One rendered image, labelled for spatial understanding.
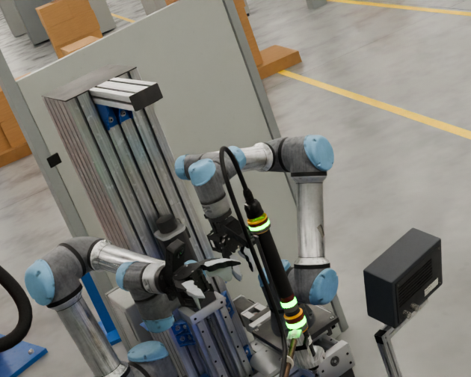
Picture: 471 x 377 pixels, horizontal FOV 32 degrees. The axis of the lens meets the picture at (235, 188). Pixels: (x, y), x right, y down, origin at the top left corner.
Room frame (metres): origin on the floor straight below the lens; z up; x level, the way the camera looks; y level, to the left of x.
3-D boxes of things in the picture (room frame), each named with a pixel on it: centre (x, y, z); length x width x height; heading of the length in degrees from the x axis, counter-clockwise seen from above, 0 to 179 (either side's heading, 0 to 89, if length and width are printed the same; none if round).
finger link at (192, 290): (1.69, 0.17, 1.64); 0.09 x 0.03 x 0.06; 11
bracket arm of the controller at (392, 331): (2.23, -0.34, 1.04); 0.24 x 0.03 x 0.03; 124
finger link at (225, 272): (1.76, 0.09, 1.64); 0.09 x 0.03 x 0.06; 77
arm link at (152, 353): (2.23, 0.44, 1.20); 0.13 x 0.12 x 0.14; 134
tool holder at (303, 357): (1.56, -0.02, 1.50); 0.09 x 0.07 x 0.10; 159
